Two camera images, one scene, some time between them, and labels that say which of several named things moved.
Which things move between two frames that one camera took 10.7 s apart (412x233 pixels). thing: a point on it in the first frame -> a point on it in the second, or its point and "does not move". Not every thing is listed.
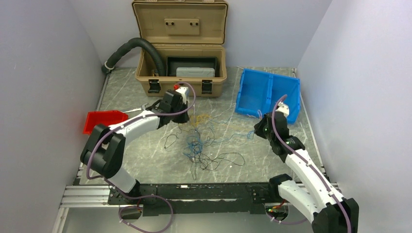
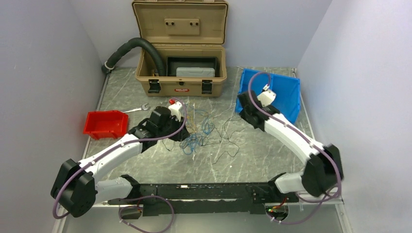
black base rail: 196,199 does not move
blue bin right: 279,86 does not move
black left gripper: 183,119 -> 181,135
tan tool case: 190,35 does not move
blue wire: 195,144 -> 188,142
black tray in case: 173,62 does not move
